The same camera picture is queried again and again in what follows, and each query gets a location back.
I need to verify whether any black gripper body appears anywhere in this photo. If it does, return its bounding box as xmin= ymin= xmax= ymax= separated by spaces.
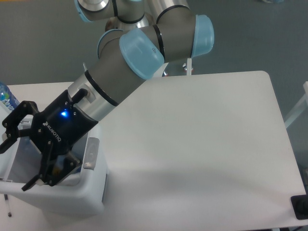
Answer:
xmin=29 ymin=90 xmax=98 ymax=155

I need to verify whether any clear plastic water bottle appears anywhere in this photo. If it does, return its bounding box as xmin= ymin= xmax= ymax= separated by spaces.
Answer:
xmin=18 ymin=119 xmax=35 ymax=154

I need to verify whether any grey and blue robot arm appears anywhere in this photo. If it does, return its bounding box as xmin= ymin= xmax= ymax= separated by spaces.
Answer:
xmin=0 ymin=0 xmax=214 ymax=191

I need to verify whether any white open trash can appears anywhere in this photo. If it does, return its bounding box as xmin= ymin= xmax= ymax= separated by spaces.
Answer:
xmin=0 ymin=124 xmax=109 ymax=215

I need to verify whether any blue labelled water bottle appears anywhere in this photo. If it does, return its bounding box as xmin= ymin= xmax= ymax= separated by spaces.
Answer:
xmin=0 ymin=82 xmax=20 ymax=112

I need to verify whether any black device at table edge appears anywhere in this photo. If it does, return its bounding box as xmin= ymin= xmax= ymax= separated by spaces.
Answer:
xmin=291 ymin=194 xmax=308 ymax=220

